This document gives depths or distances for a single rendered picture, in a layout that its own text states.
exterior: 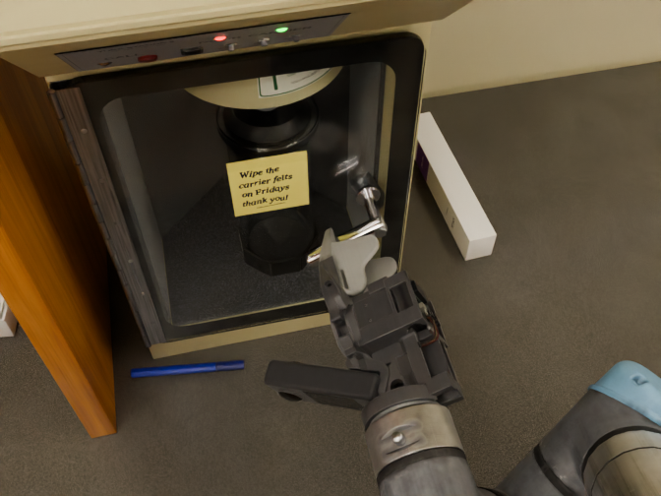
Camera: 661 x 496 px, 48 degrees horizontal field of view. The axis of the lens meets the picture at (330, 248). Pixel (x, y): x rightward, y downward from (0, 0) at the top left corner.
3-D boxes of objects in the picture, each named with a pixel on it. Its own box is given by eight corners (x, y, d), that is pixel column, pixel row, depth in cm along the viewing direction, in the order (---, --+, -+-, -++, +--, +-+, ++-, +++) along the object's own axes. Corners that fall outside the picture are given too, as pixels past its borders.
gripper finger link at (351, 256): (371, 210, 74) (398, 286, 69) (319, 235, 75) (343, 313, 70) (358, 195, 71) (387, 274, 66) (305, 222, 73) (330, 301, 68)
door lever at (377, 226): (305, 235, 79) (293, 222, 77) (383, 195, 77) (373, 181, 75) (315, 275, 76) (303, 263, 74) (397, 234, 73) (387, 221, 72)
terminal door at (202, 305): (151, 340, 90) (54, 79, 58) (393, 295, 94) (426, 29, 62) (151, 345, 89) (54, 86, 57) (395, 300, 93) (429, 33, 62)
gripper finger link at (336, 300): (348, 268, 72) (373, 344, 68) (332, 276, 73) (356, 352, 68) (328, 248, 68) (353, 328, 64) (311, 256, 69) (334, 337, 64)
